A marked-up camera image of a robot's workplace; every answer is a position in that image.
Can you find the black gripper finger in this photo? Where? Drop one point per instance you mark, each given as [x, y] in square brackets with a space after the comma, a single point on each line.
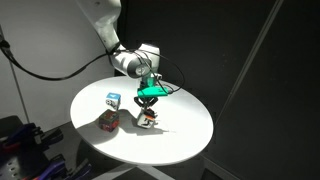
[139, 105]
[152, 105]

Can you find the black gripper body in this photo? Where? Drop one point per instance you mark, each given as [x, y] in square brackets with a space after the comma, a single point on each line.
[146, 100]

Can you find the black white teal toy cube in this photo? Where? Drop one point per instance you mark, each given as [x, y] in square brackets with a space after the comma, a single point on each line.
[145, 120]

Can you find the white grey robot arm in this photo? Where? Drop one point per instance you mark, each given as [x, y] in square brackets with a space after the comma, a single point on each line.
[110, 30]

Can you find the small orange toy cube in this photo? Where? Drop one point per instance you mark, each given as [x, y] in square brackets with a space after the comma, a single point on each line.
[151, 114]

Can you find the blue checker pattern toy cube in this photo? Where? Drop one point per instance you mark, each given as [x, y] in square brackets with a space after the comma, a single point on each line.
[113, 101]

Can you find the purple orange bar clamp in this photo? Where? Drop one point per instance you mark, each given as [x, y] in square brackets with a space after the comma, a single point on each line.
[23, 136]
[60, 168]

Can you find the thin grey stand pole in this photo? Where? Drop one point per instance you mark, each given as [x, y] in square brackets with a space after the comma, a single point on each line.
[15, 80]

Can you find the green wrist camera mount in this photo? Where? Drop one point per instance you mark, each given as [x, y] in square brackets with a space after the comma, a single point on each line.
[152, 90]

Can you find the white table pedestal base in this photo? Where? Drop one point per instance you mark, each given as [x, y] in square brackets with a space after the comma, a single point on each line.
[133, 171]

